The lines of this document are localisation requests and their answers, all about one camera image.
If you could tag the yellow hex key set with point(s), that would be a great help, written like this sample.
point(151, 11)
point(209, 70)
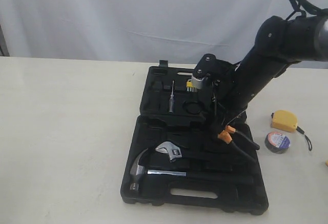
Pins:
point(190, 87)

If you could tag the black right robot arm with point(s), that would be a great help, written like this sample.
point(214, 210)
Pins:
point(278, 44)

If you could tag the clear test pen screwdriver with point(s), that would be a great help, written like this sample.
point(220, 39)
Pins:
point(171, 99)

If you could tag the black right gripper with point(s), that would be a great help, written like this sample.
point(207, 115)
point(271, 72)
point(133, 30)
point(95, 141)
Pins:
point(230, 89)

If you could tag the silver adjustable wrench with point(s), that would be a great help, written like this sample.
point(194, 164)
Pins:
point(174, 153)

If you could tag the orange black handled pliers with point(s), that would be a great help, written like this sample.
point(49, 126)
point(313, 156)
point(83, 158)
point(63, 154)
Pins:
point(227, 138)

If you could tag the black plastic tool case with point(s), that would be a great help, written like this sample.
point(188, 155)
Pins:
point(188, 127)

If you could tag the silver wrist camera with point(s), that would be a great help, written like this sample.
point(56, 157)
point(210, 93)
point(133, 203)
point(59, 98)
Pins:
point(205, 67)

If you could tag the steel claw hammer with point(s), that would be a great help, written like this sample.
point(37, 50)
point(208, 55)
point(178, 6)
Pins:
point(137, 171)

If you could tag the yellow tape measure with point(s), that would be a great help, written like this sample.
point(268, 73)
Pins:
point(287, 121)

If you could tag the black electrical tape roll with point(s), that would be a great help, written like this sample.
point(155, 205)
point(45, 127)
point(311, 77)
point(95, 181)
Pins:
point(277, 142)

